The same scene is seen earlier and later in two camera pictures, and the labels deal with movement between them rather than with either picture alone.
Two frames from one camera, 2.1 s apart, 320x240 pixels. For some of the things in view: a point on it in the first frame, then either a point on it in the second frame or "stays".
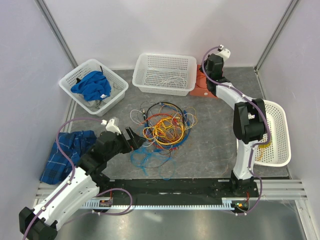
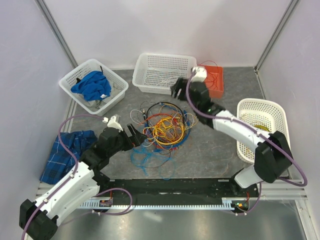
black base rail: x=176 y=191 stays
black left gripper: x=137 y=141 stays
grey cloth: x=96 y=104 stays
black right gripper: x=206 y=61 to x=176 y=88
